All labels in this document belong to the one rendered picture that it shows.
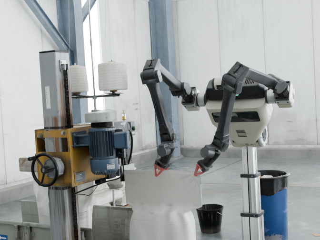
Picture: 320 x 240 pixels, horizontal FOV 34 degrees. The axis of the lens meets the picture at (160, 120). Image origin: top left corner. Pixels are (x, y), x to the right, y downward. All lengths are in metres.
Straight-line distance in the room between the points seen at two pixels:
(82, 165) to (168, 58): 8.79
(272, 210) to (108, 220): 1.93
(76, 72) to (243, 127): 1.07
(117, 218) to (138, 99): 7.67
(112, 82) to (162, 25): 9.03
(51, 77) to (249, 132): 1.26
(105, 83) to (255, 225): 1.36
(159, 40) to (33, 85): 4.14
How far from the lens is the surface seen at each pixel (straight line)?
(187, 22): 11.84
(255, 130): 3.24
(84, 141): 2.82
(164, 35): 11.80
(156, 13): 11.94
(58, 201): 2.90
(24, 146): 8.39
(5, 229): 3.57
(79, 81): 3.02
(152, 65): 2.86
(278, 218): 5.14
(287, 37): 11.02
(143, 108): 11.34
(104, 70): 2.87
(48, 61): 2.86
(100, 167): 2.76
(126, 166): 3.25
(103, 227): 3.72
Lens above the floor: 1.50
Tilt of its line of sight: 3 degrees down
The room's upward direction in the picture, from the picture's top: 3 degrees counter-clockwise
